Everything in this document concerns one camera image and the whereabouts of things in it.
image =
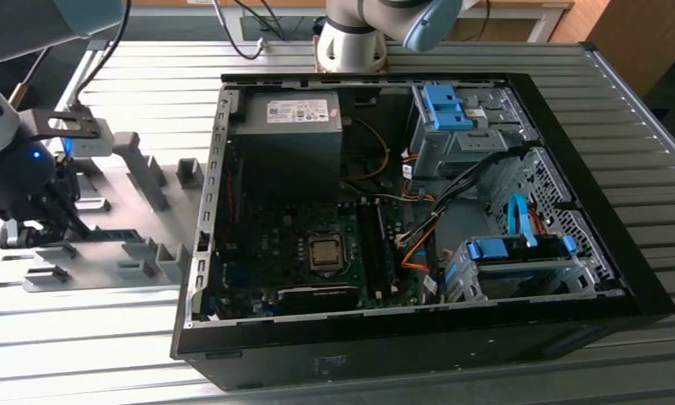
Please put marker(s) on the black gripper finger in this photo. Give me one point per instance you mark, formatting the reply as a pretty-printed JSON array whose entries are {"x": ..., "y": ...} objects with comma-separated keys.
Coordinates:
[
  {"x": 70, "y": 202},
  {"x": 34, "y": 230}
]

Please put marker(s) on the black RAM slot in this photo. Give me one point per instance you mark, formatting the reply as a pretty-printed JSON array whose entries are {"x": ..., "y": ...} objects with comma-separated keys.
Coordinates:
[{"x": 369, "y": 253}]

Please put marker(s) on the grey parts rack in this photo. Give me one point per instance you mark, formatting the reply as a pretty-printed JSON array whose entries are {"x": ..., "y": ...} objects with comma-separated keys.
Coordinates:
[{"x": 146, "y": 211}]

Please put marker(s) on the green motherboard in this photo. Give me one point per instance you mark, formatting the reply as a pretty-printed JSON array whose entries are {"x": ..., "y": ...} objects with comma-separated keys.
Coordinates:
[{"x": 270, "y": 249}]

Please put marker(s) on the grey power supply unit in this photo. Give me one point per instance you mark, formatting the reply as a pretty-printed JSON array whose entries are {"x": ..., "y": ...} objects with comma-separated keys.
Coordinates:
[{"x": 287, "y": 160}]

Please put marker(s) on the silver CPU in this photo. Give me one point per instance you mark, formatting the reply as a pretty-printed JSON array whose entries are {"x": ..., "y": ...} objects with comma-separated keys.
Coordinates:
[{"x": 325, "y": 252}]

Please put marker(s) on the CPU socket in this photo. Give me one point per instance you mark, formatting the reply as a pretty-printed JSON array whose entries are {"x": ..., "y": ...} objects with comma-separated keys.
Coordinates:
[{"x": 326, "y": 268}]

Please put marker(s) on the black graphics card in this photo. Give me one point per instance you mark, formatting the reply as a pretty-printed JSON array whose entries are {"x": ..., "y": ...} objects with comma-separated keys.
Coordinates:
[{"x": 315, "y": 299}]

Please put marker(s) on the black open PC case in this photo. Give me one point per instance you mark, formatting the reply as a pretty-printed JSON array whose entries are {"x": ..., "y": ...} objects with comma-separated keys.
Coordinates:
[{"x": 371, "y": 350}]

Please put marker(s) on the blue plastic drive carrier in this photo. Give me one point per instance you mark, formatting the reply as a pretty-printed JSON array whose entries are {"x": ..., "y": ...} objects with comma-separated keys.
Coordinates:
[{"x": 442, "y": 114}]

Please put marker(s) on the grey metal drive cage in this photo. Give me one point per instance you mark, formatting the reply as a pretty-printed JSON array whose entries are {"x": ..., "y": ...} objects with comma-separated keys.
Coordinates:
[{"x": 473, "y": 143}]

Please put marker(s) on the hard disk in blue carrier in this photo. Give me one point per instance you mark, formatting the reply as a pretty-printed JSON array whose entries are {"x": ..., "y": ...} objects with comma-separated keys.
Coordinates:
[{"x": 486, "y": 249}]

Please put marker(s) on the grey metal disk bay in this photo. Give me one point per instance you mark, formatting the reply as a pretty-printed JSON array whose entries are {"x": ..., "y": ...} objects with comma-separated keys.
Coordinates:
[{"x": 541, "y": 270}]

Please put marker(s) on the wooden cabinet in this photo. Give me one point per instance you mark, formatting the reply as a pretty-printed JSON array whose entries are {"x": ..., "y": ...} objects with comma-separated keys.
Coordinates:
[{"x": 641, "y": 42}]

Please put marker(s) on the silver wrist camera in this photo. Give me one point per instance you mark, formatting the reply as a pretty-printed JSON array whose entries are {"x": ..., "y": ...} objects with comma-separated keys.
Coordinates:
[{"x": 92, "y": 145}]

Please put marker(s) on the black camera bracket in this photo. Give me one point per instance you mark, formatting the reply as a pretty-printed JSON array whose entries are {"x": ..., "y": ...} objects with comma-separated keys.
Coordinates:
[{"x": 34, "y": 122}]

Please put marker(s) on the white frame desk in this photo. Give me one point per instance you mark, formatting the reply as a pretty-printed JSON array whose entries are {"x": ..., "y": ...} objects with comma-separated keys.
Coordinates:
[{"x": 546, "y": 25}]

